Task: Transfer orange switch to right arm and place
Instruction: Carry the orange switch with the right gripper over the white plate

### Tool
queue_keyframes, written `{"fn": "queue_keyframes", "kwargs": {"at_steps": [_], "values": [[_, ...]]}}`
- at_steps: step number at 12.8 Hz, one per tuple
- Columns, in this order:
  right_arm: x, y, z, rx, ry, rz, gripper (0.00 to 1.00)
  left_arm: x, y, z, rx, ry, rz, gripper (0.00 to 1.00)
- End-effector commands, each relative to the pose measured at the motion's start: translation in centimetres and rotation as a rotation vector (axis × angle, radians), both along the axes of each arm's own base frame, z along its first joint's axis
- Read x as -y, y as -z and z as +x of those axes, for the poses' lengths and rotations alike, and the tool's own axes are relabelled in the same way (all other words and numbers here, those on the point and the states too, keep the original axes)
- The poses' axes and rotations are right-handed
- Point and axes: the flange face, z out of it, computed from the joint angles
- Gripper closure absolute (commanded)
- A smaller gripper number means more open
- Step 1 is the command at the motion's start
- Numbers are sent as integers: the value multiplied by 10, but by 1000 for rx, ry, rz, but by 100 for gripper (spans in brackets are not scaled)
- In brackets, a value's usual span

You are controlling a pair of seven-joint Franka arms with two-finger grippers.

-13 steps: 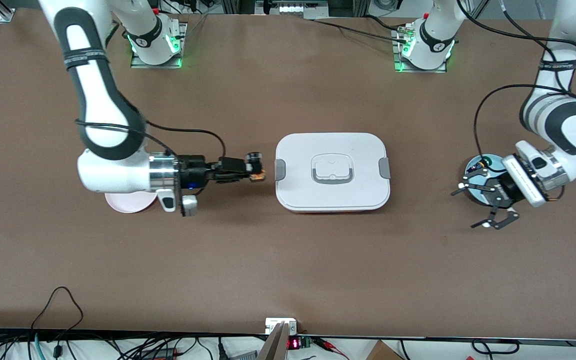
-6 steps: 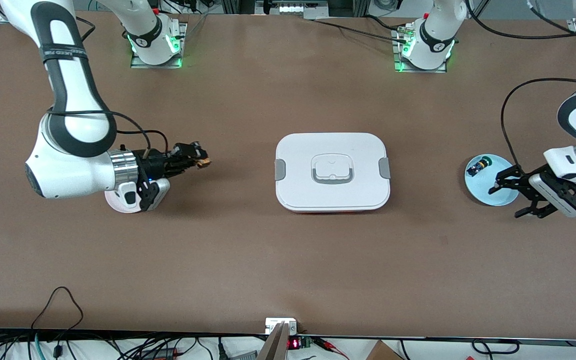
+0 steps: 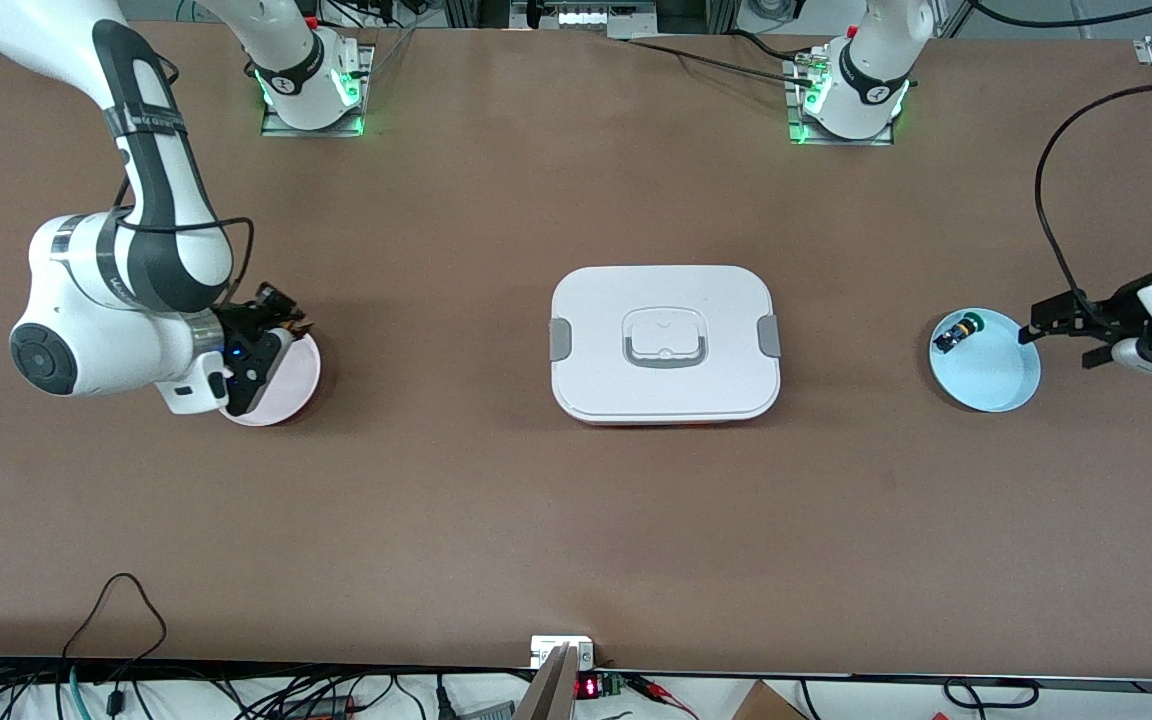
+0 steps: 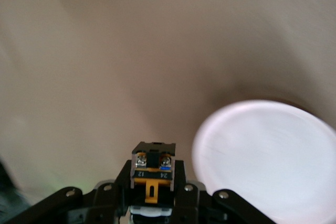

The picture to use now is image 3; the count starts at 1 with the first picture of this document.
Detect brown cardboard piece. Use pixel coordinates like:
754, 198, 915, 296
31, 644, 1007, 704
731, 680, 809, 720

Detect red clip lead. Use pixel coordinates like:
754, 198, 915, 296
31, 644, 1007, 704
626, 674, 699, 720

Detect black coiled cable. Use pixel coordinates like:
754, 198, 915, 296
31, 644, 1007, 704
943, 678, 1040, 712

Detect white lidded storage box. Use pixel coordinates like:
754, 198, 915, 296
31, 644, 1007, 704
549, 264, 783, 427

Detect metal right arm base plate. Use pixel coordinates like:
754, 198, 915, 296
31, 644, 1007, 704
260, 42, 375, 138

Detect white metal bracket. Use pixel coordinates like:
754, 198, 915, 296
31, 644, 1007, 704
530, 635, 595, 670

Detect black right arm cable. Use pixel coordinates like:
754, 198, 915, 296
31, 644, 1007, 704
108, 55, 257, 306

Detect light blue round plate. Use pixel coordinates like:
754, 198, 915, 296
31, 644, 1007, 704
929, 307, 1042, 413

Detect grey aluminium profile bar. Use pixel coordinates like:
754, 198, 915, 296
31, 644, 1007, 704
514, 643, 579, 720

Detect black looped cable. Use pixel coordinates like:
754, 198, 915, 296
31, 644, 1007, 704
61, 572, 169, 720

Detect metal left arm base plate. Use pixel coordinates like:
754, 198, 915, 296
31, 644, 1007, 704
783, 55, 897, 147

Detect pink round plate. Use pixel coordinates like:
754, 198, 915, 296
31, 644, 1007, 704
220, 330, 322, 428

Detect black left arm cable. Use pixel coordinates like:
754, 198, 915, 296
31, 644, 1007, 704
1033, 82, 1152, 311

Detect black table edge rail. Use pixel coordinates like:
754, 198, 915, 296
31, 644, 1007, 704
0, 654, 1152, 695

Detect green push button switch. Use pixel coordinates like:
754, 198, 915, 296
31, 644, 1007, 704
939, 312, 986, 352

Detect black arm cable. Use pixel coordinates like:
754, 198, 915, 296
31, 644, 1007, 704
108, 55, 257, 306
1033, 82, 1152, 311

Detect grey box lid handle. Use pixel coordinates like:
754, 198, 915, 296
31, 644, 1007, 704
621, 305, 708, 371

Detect black cable across table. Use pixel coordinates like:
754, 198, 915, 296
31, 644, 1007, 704
624, 28, 819, 87

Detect aluminium equipment rack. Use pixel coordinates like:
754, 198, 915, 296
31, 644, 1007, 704
441, 0, 743, 42

